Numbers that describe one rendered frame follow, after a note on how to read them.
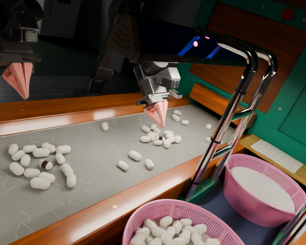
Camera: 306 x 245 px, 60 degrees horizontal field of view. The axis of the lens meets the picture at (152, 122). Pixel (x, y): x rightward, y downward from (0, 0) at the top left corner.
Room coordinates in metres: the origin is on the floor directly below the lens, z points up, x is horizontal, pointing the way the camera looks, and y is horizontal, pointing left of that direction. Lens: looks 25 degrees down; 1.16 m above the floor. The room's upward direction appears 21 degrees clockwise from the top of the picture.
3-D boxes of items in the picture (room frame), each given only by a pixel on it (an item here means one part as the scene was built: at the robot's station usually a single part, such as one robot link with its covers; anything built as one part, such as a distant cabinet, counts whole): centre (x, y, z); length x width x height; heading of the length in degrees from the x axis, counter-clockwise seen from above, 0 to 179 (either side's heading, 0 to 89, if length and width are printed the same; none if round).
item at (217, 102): (1.14, -0.26, 0.83); 0.30 x 0.06 x 0.07; 57
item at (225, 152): (0.69, -0.13, 0.90); 0.20 x 0.19 x 0.45; 147
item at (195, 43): (0.74, -0.07, 1.08); 0.62 x 0.08 x 0.07; 147
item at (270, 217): (0.73, -0.39, 0.72); 0.27 x 0.27 x 0.10
